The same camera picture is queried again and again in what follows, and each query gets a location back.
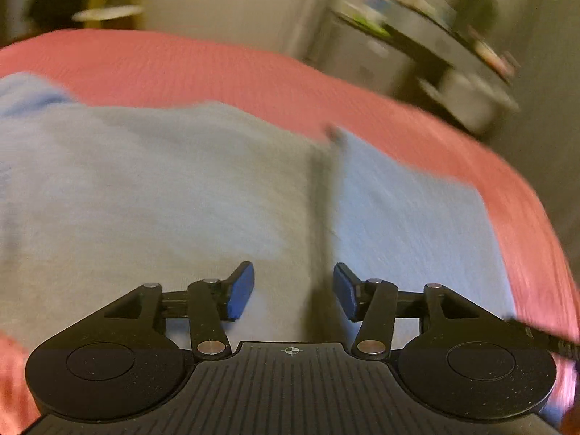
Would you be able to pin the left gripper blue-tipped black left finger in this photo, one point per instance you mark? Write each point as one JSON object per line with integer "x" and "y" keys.
{"x": 206, "y": 304}

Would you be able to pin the grey sweatpants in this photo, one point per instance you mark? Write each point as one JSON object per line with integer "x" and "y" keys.
{"x": 96, "y": 201}

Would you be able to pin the black bag on floor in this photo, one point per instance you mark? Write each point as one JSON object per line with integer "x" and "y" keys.
{"x": 48, "y": 15}

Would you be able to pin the white vertical pipe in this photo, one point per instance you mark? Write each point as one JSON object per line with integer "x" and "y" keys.
{"x": 304, "y": 28}

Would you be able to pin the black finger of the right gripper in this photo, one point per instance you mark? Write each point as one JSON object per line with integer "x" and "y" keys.
{"x": 553, "y": 343}

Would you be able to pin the grey vanity desk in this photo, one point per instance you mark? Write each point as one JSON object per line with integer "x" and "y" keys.
{"x": 428, "y": 23}

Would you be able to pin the pink ribbed bedspread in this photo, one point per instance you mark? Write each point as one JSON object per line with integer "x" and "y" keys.
{"x": 141, "y": 70}

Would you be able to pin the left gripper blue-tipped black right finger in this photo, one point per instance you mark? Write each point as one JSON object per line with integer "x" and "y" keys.
{"x": 377, "y": 304}

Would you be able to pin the white shell-back chair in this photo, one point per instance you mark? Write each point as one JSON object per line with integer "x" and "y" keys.
{"x": 471, "y": 101}

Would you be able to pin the oval black-framed mirror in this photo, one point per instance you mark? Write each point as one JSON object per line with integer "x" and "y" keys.
{"x": 473, "y": 18}

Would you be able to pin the grey drawer cabinet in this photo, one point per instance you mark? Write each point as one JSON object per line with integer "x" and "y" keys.
{"x": 387, "y": 63}

